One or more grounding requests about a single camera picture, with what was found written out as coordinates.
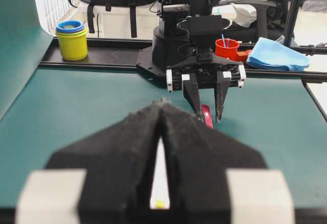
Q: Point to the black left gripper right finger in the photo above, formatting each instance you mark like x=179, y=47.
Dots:
x=216, y=179

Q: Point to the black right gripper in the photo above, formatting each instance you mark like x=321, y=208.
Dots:
x=204, y=70

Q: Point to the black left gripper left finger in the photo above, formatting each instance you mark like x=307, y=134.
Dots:
x=95, y=179

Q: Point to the pink plastic spoon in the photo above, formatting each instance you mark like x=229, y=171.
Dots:
x=207, y=115

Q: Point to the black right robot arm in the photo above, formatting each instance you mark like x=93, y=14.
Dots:
x=183, y=53

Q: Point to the red small block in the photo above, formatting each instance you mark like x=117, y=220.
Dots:
x=242, y=56

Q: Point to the white ceramic bowl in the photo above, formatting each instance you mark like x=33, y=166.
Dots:
x=160, y=189

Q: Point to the yellow hexagonal prism block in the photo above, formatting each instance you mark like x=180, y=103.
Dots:
x=160, y=204

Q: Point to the red plastic cup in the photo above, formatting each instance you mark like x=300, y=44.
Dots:
x=229, y=52

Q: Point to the blue folded cloth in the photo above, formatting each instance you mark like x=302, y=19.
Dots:
x=272, y=55

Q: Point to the green table mat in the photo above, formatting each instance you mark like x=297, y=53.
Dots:
x=44, y=109

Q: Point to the black office chair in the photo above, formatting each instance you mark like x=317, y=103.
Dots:
x=262, y=18

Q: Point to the stacked colourful plastic cups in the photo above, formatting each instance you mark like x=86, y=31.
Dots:
x=72, y=39

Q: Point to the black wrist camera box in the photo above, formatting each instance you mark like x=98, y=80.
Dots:
x=203, y=25

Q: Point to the black aluminium frame rail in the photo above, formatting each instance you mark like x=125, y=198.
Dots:
x=136, y=55

